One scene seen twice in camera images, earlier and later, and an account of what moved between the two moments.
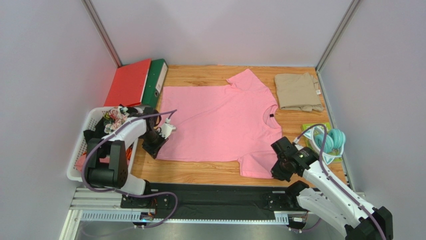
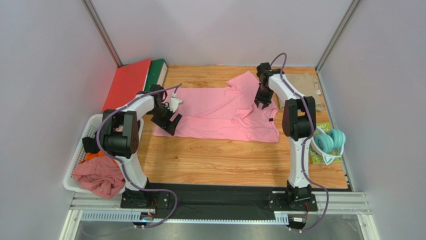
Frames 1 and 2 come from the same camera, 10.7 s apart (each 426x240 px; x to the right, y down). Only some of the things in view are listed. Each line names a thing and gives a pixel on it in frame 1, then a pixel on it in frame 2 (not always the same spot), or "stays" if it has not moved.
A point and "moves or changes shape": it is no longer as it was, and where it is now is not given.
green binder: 156,76 stays
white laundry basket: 80,145 → 92,127
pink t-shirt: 234,122 moves or changes shape
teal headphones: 334,144 stays
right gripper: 277,171 → 262,97
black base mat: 228,202 stays
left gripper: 153,150 → 171,129
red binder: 128,85 stays
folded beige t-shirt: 298,92 stays
